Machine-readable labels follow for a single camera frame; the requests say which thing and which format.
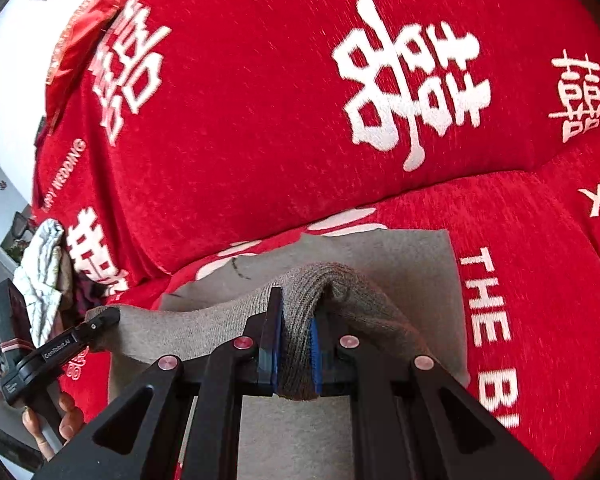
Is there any person's left hand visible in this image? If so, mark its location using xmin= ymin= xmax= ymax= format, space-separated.
xmin=22 ymin=392 xmax=86 ymax=466

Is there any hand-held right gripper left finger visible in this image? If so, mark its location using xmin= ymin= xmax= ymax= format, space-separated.
xmin=30 ymin=287 xmax=286 ymax=480

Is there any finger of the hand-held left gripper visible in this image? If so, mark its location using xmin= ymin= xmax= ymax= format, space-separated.
xmin=77 ymin=307 xmax=121 ymax=351

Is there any black chair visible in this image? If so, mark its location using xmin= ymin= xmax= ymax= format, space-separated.
xmin=0 ymin=209 xmax=37 ymax=263

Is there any white grey patterned cloth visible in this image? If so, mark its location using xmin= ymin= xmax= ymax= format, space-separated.
xmin=19 ymin=219 xmax=67 ymax=357

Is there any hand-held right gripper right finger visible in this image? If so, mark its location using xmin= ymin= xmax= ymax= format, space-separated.
xmin=310 ymin=311 xmax=554 ymax=480

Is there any grey knit sweater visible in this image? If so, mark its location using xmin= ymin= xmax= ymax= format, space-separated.
xmin=84 ymin=229 xmax=474 ymax=480

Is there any red cushion with gold print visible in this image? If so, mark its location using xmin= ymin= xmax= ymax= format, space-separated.
xmin=44 ymin=0 xmax=142 ymax=128

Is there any red printed sofa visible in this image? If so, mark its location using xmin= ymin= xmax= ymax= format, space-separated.
xmin=31 ymin=0 xmax=600 ymax=480

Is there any dark red box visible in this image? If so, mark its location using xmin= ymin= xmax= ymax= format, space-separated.
xmin=0 ymin=279 xmax=34 ymax=377

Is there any dark cloth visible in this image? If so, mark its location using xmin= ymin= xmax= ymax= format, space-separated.
xmin=70 ymin=266 xmax=108 ymax=313

